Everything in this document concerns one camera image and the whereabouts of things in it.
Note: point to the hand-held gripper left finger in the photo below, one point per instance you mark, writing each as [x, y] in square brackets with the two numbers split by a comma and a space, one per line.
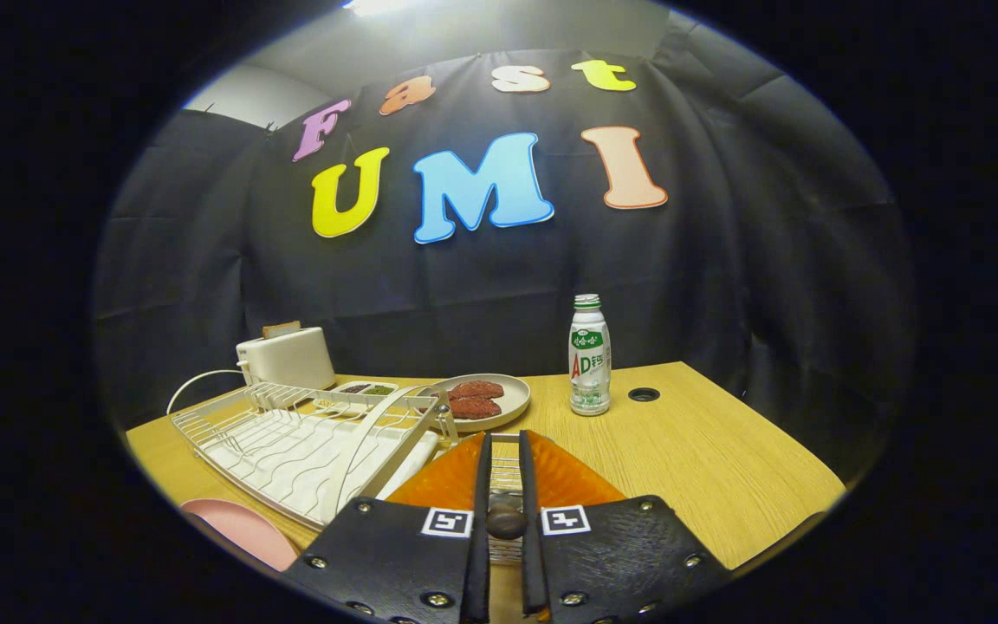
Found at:
[480, 485]

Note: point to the white divided tray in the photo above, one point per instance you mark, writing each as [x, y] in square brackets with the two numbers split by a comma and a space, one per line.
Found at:
[365, 396]

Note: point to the brown bread slice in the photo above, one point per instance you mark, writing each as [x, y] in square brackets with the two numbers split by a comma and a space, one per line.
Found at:
[281, 329]

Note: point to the white green-label drink bottle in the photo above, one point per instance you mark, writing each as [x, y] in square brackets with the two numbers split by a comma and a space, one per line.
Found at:
[590, 364]

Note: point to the black backdrop cloth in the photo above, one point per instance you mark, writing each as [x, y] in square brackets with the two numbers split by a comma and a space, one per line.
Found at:
[724, 260]

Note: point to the pink plate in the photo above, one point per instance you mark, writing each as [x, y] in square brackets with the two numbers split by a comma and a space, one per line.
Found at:
[239, 524]

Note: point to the white ribbed drain tray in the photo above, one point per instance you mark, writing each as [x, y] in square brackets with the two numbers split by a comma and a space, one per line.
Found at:
[291, 451]

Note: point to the red meat piece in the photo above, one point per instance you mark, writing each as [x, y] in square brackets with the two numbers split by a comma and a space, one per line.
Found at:
[477, 389]
[475, 407]

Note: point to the beige plate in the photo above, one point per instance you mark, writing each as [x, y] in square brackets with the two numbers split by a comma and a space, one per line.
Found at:
[512, 399]

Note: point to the white toaster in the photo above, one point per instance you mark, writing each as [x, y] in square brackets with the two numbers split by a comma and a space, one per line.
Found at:
[291, 360]

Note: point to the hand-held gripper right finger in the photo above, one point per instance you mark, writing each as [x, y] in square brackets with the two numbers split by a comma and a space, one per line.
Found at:
[529, 485]

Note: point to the pile of green beans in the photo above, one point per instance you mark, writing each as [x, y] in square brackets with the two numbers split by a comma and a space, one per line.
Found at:
[379, 390]

